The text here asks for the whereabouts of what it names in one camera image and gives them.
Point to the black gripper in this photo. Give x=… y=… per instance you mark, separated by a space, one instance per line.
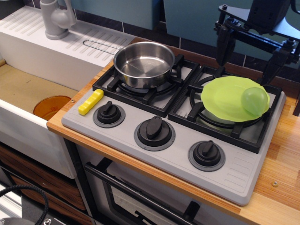
x=263 y=26

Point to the small green toy pear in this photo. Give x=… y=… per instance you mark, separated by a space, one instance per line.
x=255 y=101

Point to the stainless steel pot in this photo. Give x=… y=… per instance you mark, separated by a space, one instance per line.
x=141 y=65

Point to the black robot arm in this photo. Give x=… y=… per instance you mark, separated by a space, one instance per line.
x=263 y=26

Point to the light green plastic plate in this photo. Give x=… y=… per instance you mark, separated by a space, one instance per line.
x=221 y=97

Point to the right black stove knob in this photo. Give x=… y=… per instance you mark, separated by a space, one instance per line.
x=206 y=156

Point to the black stove knob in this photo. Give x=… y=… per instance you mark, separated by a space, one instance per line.
x=154 y=134
x=109 y=115
x=206 y=156

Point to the grey toy stove top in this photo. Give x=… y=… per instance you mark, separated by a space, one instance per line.
x=234 y=181

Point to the middle black stove knob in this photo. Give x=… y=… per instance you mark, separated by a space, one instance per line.
x=154 y=134

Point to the left black stove knob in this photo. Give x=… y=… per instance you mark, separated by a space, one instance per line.
x=109 y=115

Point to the right black burner grate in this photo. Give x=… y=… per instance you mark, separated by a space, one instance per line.
x=250 y=135

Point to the black burner grate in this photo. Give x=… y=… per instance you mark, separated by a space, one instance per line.
x=157 y=100
x=250 y=135

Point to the left black burner grate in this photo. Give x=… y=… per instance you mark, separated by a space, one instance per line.
x=157 y=100

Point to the yellow toy corn cob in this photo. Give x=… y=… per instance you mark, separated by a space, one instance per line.
x=88 y=104

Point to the grey toy faucet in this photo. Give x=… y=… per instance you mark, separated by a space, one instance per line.
x=57 y=21

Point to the white toy sink unit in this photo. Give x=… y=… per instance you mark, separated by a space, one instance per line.
x=33 y=67

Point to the wooden drawer fronts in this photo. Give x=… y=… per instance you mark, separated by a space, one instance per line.
x=64 y=197

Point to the oven door with black handle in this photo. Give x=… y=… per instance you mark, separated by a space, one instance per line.
x=134 y=199

